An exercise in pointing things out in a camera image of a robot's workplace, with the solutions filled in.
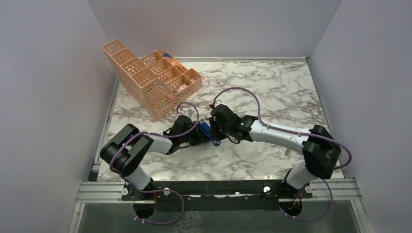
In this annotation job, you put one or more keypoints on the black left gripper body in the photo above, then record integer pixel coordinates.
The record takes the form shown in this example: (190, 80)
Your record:
(193, 138)

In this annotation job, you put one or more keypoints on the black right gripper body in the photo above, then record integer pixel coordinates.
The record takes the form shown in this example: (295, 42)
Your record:
(219, 132)

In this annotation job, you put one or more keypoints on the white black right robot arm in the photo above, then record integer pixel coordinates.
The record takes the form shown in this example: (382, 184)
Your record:
(320, 153)

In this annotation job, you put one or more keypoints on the blue black stapler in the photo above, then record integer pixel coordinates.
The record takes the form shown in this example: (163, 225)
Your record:
(209, 133)

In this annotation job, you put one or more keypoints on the peach plastic desk organizer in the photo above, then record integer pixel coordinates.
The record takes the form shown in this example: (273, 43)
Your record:
(151, 80)

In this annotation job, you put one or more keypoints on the colourful item in organizer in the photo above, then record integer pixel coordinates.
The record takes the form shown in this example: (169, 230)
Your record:
(180, 88)

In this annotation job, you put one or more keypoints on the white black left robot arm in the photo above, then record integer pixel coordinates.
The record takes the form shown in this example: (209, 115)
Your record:
(125, 151)

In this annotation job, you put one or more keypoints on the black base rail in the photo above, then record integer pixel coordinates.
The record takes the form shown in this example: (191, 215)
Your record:
(214, 188)

